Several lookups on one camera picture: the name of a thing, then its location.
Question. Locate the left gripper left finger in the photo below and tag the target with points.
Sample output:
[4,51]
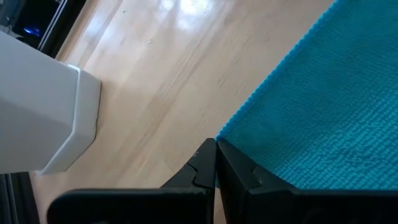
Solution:
[202,193]

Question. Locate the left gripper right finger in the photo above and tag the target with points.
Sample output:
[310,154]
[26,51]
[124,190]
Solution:
[264,205]

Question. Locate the white hexagonal plant pot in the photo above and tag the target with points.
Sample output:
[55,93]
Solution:
[40,109]

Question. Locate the teal microfiber towel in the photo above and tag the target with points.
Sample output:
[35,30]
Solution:
[326,109]

